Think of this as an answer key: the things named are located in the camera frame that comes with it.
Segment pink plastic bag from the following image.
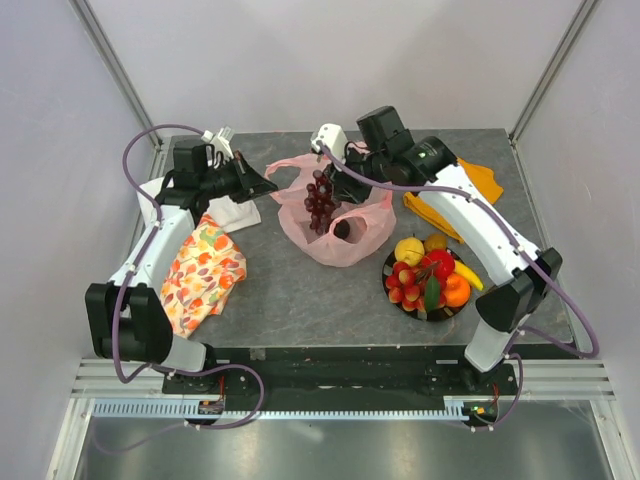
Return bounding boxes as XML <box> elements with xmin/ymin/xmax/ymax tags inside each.
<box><xmin>264</xmin><ymin>154</ymin><xmax>396</xmax><ymax>267</ymax></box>

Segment fake orange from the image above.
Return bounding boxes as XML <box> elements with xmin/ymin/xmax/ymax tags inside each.
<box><xmin>443</xmin><ymin>273</ymin><xmax>471</xmax><ymax>308</ymax></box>

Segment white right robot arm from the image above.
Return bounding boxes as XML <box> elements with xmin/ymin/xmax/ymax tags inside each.
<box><xmin>310</xmin><ymin>106</ymin><xmax>562</xmax><ymax>394</ymax></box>

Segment floral patterned cloth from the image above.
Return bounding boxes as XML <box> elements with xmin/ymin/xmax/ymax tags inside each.
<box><xmin>160</xmin><ymin>214</ymin><xmax>247</xmax><ymax>338</ymax></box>

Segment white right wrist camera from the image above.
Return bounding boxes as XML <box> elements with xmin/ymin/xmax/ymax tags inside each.
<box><xmin>310</xmin><ymin>123</ymin><xmax>348</xmax><ymax>163</ymax></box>

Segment white cloth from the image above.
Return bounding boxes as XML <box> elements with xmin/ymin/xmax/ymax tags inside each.
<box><xmin>136</xmin><ymin>177</ymin><xmax>261</xmax><ymax>233</ymax></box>

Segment red fake fruit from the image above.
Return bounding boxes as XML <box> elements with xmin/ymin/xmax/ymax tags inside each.
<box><xmin>423</xmin><ymin>249</ymin><xmax>455</xmax><ymax>280</ymax></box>

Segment orange cloth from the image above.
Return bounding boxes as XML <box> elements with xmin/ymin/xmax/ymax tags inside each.
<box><xmin>402</xmin><ymin>157</ymin><xmax>504</xmax><ymax>245</ymax></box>

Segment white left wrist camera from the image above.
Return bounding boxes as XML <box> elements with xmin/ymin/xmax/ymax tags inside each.
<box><xmin>201</xmin><ymin>126</ymin><xmax>235</xmax><ymax>168</ymax></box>

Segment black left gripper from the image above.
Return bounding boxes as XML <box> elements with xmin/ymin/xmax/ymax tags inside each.
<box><xmin>199</xmin><ymin>151</ymin><xmax>277</xmax><ymax>204</ymax></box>

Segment yellow fake banana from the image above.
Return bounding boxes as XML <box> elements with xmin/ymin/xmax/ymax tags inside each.
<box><xmin>454</xmin><ymin>260</ymin><xmax>484</xmax><ymax>291</ymax></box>

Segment dark fake plum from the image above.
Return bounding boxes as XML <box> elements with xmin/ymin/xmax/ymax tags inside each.
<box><xmin>333</xmin><ymin>219</ymin><xmax>351</xmax><ymax>240</ymax></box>

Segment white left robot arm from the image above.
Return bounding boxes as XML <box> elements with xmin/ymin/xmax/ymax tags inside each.
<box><xmin>85</xmin><ymin>141</ymin><xmax>278</xmax><ymax>393</ymax></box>

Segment brown fake kiwi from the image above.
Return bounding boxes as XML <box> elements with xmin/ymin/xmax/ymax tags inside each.
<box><xmin>424</xmin><ymin>233</ymin><xmax>448</xmax><ymax>252</ymax></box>

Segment fake purple grapes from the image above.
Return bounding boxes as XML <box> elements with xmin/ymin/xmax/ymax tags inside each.
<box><xmin>304</xmin><ymin>170</ymin><xmax>337</xmax><ymax>235</ymax></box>

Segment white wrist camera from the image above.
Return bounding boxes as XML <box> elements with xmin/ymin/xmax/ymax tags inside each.
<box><xmin>310</xmin><ymin>123</ymin><xmax>348</xmax><ymax>163</ymax></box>
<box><xmin>201</xmin><ymin>126</ymin><xmax>235</xmax><ymax>168</ymax></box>

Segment dark rimmed ceramic plate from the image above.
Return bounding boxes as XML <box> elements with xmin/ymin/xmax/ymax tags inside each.
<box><xmin>383</xmin><ymin>248</ymin><xmax>469</xmax><ymax>322</ymax></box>

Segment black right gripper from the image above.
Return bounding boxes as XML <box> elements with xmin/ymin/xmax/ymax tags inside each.
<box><xmin>324</xmin><ymin>144</ymin><xmax>389</xmax><ymax>205</ymax></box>

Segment grey cable duct rail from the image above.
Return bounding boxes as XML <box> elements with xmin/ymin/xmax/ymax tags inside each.
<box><xmin>92</xmin><ymin>398</ymin><xmax>473</xmax><ymax>421</ymax></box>

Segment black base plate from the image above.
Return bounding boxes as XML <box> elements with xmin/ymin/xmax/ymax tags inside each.
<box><xmin>162</xmin><ymin>342</ymin><xmax>516</xmax><ymax>401</ymax></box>

